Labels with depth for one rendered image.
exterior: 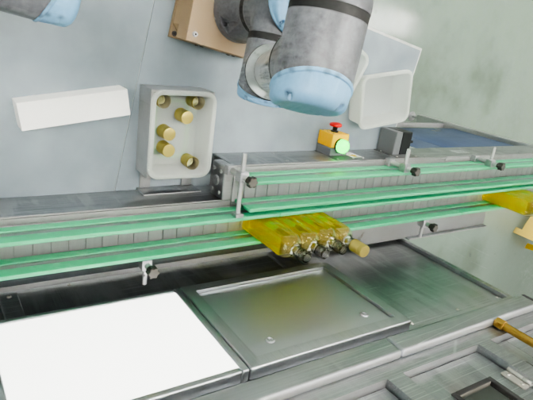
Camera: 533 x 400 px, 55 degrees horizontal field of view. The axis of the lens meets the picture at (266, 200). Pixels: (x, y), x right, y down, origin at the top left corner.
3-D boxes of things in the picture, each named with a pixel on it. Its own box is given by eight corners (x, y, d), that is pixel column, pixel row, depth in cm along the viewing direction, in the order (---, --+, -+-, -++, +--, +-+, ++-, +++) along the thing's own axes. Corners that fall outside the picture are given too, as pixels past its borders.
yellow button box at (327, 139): (314, 150, 165) (329, 155, 159) (318, 127, 163) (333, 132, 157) (331, 149, 169) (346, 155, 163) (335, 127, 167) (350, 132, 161)
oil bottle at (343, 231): (291, 221, 153) (337, 251, 136) (293, 204, 151) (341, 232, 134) (305, 220, 156) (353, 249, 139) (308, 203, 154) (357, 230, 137)
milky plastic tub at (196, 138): (135, 170, 133) (147, 180, 126) (139, 83, 126) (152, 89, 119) (195, 167, 143) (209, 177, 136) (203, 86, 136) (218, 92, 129)
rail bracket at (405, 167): (381, 164, 166) (412, 177, 156) (385, 142, 164) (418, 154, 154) (389, 164, 169) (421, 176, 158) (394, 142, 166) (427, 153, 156)
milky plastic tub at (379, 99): (344, 71, 163) (363, 75, 156) (394, 65, 174) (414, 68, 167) (341, 125, 170) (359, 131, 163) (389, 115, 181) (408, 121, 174)
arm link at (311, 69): (294, 46, 120) (385, 13, 67) (280, 109, 122) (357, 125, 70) (244, 33, 117) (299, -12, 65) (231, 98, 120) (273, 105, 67)
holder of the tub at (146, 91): (134, 188, 135) (144, 198, 129) (139, 83, 126) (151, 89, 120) (193, 185, 145) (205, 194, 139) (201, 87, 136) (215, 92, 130)
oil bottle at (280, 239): (241, 228, 143) (285, 261, 126) (243, 209, 141) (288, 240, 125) (258, 226, 146) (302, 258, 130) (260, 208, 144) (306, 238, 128)
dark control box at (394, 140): (375, 148, 180) (393, 155, 174) (379, 126, 178) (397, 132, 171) (391, 148, 185) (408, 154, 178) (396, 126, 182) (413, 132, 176)
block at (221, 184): (207, 192, 140) (219, 201, 135) (210, 159, 137) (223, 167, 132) (219, 191, 142) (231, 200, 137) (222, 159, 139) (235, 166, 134)
